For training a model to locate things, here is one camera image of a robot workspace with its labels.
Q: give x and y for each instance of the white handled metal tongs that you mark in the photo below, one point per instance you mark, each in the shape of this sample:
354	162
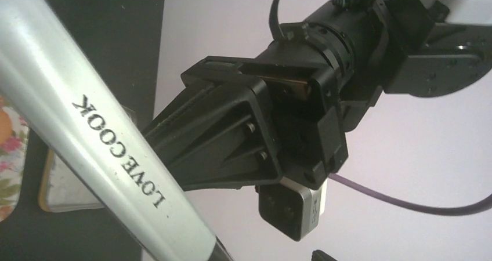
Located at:
59	93

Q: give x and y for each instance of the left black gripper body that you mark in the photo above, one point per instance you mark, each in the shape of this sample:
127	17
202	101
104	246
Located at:
248	122

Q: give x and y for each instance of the floral cookie tray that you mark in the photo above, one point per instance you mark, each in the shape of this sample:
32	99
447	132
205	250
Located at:
14	138

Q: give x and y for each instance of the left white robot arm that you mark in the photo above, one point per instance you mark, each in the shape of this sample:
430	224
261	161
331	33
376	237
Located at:
384	46

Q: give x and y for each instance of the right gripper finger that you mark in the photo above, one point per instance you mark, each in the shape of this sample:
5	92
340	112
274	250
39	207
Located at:
319	255

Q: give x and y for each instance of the silver tin lid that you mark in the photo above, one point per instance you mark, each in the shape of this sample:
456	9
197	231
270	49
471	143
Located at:
61	191

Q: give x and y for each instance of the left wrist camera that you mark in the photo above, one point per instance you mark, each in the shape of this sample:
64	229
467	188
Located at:
290	207

